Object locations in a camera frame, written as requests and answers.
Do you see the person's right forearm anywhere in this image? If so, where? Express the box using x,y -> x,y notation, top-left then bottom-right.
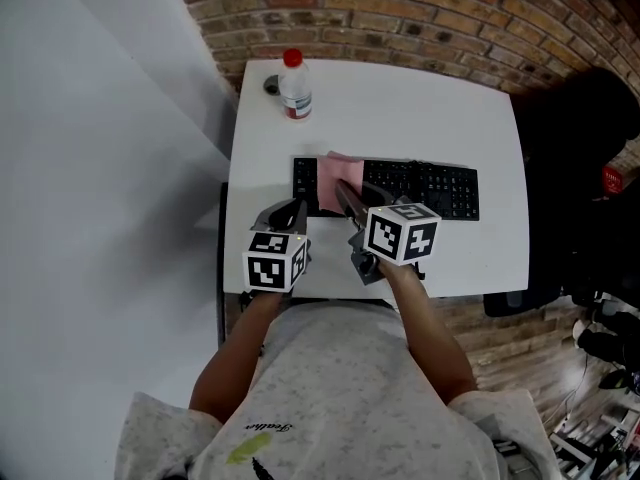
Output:
377,262 -> 479,404

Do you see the person's left forearm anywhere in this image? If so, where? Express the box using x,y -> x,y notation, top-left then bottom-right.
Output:
189,290 -> 286,424

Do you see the white metal rack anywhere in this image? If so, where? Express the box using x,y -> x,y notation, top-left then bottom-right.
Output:
548,401 -> 640,480

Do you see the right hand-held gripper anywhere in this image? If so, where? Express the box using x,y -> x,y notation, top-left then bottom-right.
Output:
333,179 -> 443,287

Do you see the black keyboard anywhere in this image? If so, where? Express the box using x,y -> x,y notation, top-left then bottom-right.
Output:
292,155 -> 480,222

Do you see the white floor cable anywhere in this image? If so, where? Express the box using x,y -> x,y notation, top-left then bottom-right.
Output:
543,352 -> 592,432

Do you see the clear water bottle red cap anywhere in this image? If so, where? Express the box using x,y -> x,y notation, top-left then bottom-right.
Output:
277,47 -> 314,122

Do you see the person's grey speckled t-shirt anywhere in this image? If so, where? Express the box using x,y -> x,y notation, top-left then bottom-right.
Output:
114,300 -> 561,480

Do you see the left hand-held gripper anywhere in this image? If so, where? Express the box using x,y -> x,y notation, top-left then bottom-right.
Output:
241,198 -> 314,295

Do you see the pink cloth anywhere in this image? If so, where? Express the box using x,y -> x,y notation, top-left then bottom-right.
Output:
316,150 -> 365,215

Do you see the black desk leg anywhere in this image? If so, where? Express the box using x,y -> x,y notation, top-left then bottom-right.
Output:
216,182 -> 229,347

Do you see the black office chair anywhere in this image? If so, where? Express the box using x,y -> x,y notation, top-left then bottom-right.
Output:
592,195 -> 640,309
482,66 -> 640,319

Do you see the red box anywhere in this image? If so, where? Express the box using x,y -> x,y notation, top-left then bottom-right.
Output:
601,165 -> 624,197

